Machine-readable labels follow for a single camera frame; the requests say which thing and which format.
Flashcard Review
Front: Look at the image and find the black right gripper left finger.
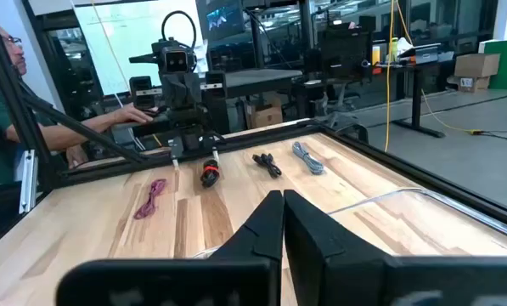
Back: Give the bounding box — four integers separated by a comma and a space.
56, 190, 284, 306

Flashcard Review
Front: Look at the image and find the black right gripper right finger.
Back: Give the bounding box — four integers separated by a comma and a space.
284, 190, 507, 306

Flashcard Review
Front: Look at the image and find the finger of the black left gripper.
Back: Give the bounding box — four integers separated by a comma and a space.
162, 75, 183, 111
181, 75, 203, 111

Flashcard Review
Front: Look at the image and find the black cable with red strap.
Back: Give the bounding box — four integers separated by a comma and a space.
200, 157, 221, 189

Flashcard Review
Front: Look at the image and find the black USB-C cable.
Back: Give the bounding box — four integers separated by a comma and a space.
251, 152, 283, 179

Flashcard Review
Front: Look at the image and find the maroon braided USB-C cable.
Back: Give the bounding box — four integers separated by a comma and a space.
132, 178, 168, 221

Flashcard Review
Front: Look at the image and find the grey braided USB-C cable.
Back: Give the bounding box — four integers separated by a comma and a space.
291, 141, 325, 176

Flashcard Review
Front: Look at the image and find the dark grey desk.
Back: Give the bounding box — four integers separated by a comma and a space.
223, 68, 304, 99

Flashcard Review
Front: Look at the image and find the black computer monitor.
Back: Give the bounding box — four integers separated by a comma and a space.
194, 0, 246, 43

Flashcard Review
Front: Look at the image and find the clear plastic organizer bin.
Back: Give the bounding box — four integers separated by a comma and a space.
191, 186, 507, 260

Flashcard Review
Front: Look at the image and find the black office chair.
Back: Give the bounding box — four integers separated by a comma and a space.
318, 15, 375, 114

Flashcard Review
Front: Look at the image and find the black standing desk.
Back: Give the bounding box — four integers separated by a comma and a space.
374, 59, 456, 139

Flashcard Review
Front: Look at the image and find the grey laptop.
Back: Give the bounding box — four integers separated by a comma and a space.
399, 42, 442, 65

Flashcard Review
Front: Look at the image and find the cardboard box with label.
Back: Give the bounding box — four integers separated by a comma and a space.
447, 75, 492, 94

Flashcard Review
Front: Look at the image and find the large plain cardboard box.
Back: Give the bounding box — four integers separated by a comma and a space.
453, 53, 501, 79

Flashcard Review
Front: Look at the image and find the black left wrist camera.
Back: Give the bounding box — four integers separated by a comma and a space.
153, 38, 197, 74

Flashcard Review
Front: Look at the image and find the black aluminium table frame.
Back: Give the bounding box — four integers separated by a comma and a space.
0, 0, 507, 256

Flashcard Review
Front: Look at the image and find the black camera cable loop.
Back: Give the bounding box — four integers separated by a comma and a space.
161, 10, 198, 43

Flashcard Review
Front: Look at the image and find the silver metal bracket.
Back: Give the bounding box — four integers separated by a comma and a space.
18, 148, 39, 215

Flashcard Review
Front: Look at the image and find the yellow extension cord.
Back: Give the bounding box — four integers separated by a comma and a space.
383, 0, 486, 153

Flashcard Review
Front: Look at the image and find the black floor cable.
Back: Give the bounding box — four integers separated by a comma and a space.
477, 127, 507, 145

